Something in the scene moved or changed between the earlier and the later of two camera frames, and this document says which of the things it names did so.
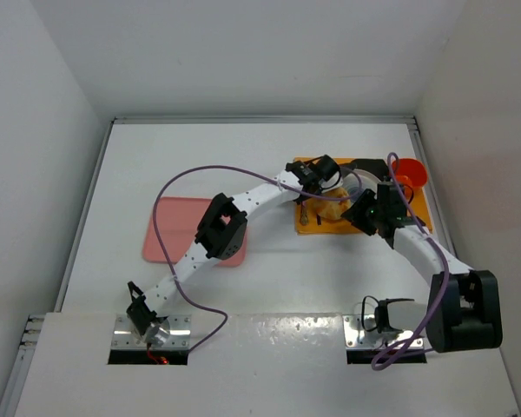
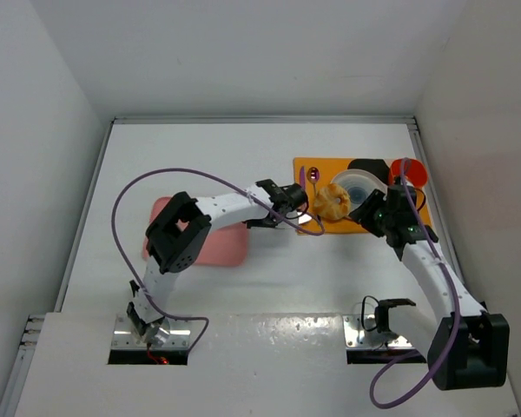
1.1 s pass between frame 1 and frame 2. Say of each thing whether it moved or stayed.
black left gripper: moved
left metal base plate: stayed
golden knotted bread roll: stayed
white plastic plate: stayed
